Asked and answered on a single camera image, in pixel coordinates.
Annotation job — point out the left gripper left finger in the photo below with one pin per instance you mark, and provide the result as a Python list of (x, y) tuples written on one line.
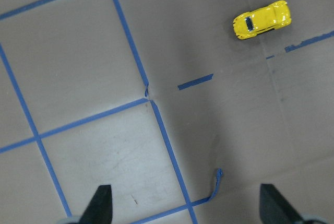
[(99, 209)]

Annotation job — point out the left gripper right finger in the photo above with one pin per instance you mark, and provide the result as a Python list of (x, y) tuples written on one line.
[(274, 208)]

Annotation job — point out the brown paper table cover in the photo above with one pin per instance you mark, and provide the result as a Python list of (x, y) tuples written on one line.
[(161, 100)]

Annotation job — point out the yellow beetle toy car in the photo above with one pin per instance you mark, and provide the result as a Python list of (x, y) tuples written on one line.
[(252, 23)]

